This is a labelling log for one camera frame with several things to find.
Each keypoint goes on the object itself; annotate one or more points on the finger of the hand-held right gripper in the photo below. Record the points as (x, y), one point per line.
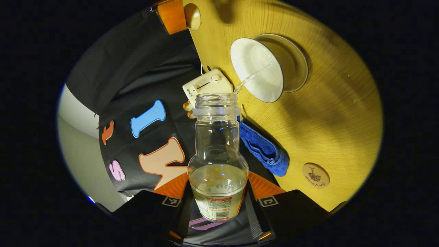
(171, 17)

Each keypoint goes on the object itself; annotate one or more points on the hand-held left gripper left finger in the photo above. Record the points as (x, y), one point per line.
(183, 219)

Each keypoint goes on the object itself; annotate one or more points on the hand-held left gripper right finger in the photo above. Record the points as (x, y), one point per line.
(257, 219)

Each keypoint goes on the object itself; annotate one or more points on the round wooden coaster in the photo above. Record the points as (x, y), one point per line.
(315, 175)

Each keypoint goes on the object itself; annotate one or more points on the clear plastic water bottle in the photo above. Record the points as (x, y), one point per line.
(217, 144)

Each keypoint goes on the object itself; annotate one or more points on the beige ceramic teacup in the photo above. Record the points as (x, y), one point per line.
(253, 65)

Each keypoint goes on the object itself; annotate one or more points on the blue towel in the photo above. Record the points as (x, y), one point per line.
(264, 151)

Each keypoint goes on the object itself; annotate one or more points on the white toaster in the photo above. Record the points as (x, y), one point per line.
(209, 85)

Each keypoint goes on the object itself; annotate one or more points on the toast slice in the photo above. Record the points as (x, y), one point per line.
(191, 115)
(187, 106)

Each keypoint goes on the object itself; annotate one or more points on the beige ceramic saucer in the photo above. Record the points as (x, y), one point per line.
(301, 68)

